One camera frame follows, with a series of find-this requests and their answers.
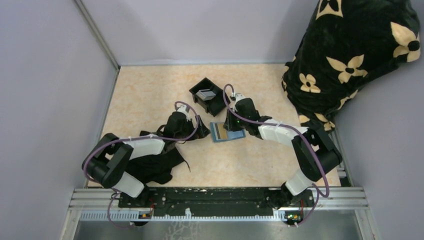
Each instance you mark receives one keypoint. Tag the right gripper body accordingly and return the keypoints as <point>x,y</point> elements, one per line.
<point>235,123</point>

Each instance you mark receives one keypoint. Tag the blue card holder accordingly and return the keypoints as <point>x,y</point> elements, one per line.
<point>232,135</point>

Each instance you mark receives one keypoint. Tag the yellow credit card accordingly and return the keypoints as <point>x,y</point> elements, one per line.
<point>221,132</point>

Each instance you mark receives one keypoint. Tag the black card tray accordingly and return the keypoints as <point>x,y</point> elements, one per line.
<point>214,106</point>

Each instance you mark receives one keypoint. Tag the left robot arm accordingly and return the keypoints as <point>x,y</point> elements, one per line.
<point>107,162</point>

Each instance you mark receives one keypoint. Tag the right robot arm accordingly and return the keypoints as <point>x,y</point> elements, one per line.
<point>315,152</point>

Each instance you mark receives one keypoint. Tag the grey card stack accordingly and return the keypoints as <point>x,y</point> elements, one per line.
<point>205,94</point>

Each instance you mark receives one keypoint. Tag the black cloth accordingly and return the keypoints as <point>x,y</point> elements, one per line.
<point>153,159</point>

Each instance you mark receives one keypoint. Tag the black floral blanket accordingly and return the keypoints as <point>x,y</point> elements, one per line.
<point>348,44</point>

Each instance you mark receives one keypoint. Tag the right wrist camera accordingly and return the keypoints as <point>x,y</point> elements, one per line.
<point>237,97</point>

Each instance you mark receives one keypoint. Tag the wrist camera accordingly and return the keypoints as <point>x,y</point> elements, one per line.
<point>237,97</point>
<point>184,110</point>

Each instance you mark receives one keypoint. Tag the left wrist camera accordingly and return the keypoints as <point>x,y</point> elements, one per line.
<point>184,110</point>

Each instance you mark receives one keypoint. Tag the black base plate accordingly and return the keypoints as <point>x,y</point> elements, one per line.
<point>214,202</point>

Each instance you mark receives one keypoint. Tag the aluminium frame rail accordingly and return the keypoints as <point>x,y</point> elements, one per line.
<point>98,204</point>

